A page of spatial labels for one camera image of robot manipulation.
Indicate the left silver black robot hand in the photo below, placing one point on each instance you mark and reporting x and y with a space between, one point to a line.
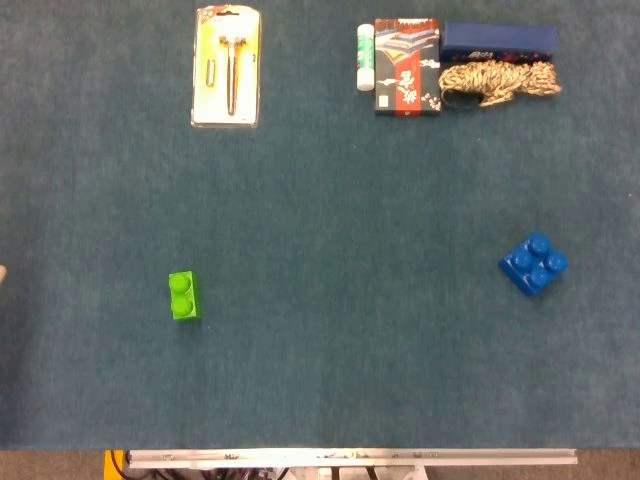
2 275

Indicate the green toy brick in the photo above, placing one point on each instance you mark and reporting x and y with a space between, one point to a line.
187 300

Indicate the blue toy brick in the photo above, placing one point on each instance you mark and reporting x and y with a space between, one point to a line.
530 270

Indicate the yellow packaged tool set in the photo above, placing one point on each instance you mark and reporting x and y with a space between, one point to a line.
225 100

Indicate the white green glue stick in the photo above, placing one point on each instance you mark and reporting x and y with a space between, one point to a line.
365 55

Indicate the black red patterned card box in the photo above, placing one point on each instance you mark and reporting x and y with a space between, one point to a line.
407 70

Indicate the long dark blue box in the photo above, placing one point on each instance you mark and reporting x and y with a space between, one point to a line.
500 37

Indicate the white base frame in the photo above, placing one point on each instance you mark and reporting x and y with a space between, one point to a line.
325 473

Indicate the aluminium profile rail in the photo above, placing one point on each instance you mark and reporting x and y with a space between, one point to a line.
350 457

